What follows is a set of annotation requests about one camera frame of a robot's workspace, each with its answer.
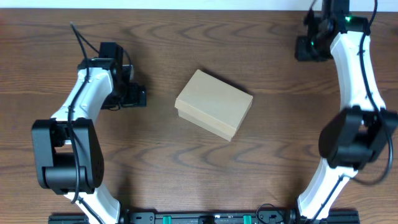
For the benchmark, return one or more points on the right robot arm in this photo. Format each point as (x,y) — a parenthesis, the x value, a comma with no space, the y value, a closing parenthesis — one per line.
(363,127)

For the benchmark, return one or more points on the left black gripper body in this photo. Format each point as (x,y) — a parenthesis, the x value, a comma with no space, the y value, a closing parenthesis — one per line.
(137,95)

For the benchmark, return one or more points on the cardboard box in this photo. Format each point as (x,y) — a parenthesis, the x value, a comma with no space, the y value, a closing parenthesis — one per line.
(213,105)

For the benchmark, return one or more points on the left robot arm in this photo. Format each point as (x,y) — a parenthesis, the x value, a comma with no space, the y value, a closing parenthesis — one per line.
(68,156)

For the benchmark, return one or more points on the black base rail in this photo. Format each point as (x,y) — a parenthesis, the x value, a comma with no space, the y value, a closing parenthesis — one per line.
(263,216)

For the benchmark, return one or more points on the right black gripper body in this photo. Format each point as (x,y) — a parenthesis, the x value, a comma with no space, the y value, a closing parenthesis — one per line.
(302,50)

